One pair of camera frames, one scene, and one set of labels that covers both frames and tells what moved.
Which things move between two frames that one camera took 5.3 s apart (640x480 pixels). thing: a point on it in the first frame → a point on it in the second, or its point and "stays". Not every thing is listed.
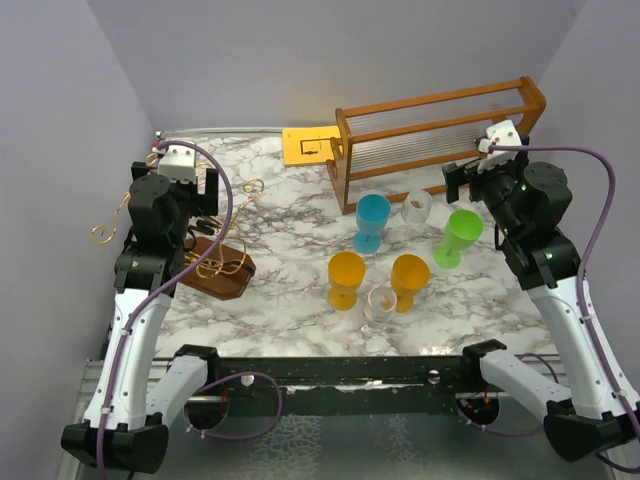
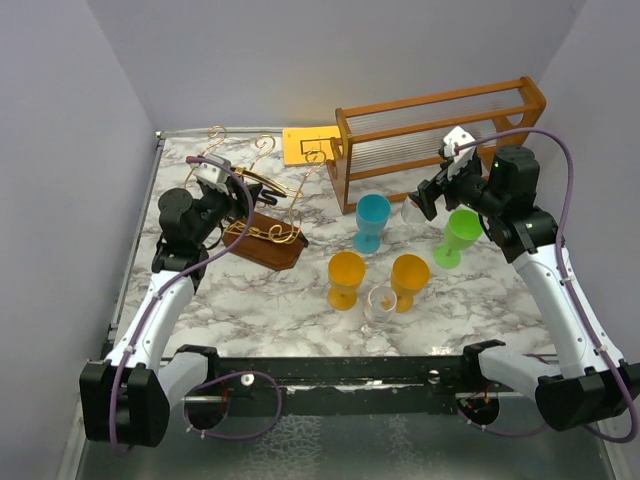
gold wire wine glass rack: [214, 267] → [276, 238]
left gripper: [202, 203] → [240, 206]
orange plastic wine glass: [409, 275] stays
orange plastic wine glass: [346, 271] stays
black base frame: [447, 384] stays
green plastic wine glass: [462, 230] stays
